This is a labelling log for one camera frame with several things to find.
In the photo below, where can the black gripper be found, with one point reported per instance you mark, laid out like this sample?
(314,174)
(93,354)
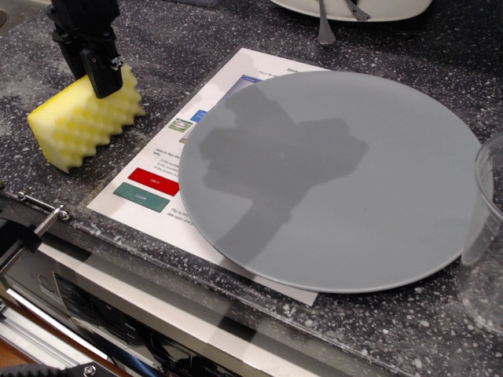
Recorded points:
(83,30)

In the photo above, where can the yellow foam sponge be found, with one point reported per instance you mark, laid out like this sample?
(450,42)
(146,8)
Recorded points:
(72,124)

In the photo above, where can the grey round plate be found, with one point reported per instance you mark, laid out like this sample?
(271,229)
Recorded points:
(331,181)

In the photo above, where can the laminated instruction sheet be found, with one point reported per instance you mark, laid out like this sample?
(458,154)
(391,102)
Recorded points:
(145,193)

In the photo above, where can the metal utensil in dish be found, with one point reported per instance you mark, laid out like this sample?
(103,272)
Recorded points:
(357,12)

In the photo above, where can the stainless dishwasher control panel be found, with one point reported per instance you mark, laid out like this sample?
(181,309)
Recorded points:
(144,328)

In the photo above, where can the white dish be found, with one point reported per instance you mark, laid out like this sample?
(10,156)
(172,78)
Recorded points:
(379,10)

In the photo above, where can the clear plastic cup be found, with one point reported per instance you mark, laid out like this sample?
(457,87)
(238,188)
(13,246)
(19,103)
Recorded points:
(480,275)

